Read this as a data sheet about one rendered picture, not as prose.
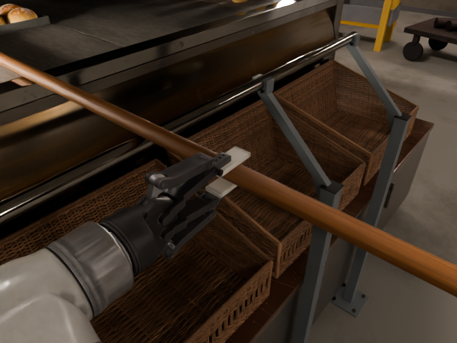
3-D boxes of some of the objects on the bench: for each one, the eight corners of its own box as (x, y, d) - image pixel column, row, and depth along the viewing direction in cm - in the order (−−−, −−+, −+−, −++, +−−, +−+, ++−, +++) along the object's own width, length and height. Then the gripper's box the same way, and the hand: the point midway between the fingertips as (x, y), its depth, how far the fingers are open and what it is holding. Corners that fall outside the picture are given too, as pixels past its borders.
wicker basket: (5, 324, 103) (-37, 254, 86) (164, 218, 137) (156, 154, 120) (106, 471, 76) (73, 410, 60) (273, 295, 110) (281, 226, 94)
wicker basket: (169, 211, 140) (162, 148, 124) (262, 150, 174) (265, 94, 158) (277, 282, 114) (285, 214, 98) (360, 194, 148) (377, 132, 132)
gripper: (78, 182, 40) (224, 106, 55) (107, 280, 49) (224, 192, 64) (122, 213, 36) (266, 122, 51) (143, 312, 46) (260, 211, 60)
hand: (228, 171), depth 55 cm, fingers closed on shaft, 3 cm apart
